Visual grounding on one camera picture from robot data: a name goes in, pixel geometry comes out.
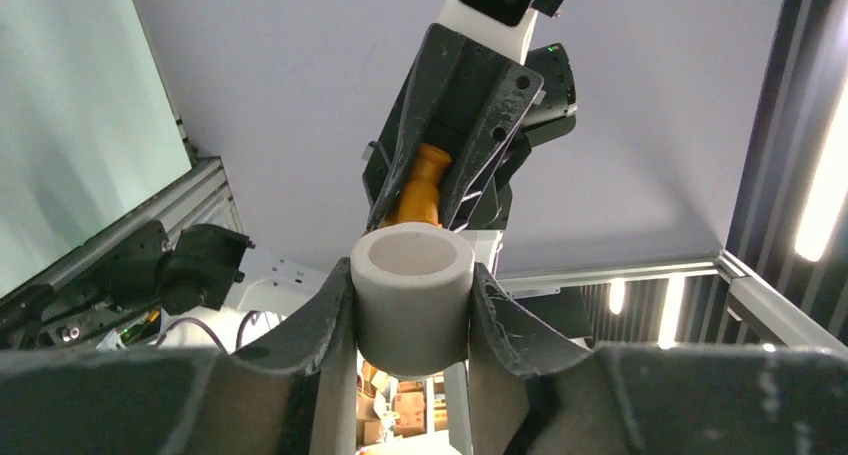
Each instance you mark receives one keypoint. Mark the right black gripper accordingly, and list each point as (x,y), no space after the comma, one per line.
(458,94)

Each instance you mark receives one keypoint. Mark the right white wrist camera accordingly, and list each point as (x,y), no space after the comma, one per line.
(504,26)

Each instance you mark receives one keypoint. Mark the orange water faucet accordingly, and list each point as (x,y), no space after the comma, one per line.
(419,200)

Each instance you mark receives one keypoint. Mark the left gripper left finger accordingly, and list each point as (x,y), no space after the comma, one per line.
(291,391)

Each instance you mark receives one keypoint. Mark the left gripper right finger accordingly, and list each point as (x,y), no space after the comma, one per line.
(533,391)

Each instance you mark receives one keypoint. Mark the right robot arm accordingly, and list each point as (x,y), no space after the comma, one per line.
(551,115)

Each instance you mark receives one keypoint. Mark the white pipe elbow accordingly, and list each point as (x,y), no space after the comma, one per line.
(412,286)

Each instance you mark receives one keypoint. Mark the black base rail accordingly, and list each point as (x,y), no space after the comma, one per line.
(130,287)

